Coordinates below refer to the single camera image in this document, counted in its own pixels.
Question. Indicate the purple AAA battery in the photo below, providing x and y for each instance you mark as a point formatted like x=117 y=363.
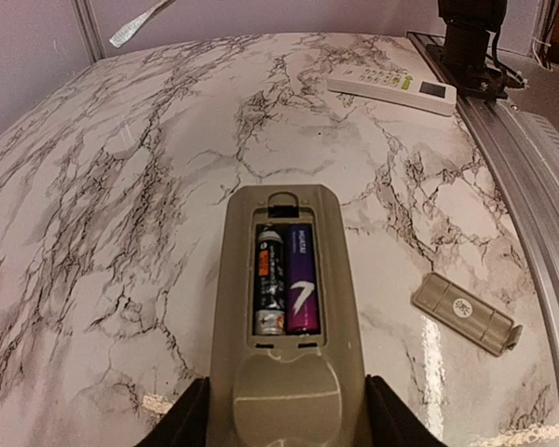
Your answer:
x=302 y=306

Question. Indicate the white remote control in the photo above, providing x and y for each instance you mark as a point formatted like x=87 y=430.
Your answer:
x=286 y=361
x=387 y=86

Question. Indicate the black AAA battery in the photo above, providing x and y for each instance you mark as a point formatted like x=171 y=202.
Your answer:
x=269 y=283

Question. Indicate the right aluminium frame post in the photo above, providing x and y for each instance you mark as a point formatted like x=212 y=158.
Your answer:
x=89 y=29

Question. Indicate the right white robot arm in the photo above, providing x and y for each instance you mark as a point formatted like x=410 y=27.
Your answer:
x=468 y=57

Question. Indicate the yellow handle screwdriver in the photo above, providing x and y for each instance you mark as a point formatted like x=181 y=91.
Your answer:
x=123 y=35

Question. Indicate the front aluminium table rail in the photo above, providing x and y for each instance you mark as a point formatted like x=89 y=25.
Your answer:
x=522 y=151

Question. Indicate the grey battery compartment cover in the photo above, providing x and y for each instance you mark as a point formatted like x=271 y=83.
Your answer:
x=466 y=314

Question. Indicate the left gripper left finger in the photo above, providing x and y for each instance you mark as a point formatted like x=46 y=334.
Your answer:
x=185 y=424

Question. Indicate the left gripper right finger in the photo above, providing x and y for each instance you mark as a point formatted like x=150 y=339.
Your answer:
x=392 y=422

